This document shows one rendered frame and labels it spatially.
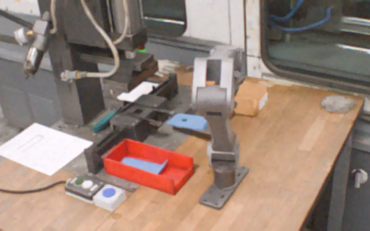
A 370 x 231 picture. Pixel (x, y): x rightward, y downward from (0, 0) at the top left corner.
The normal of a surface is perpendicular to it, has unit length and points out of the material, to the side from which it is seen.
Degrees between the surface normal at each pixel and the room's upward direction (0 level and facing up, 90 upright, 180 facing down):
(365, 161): 90
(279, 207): 0
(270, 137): 0
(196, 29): 90
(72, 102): 90
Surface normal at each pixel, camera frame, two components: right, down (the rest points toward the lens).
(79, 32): -0.54, 0.47
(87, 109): 0.83, 0.19
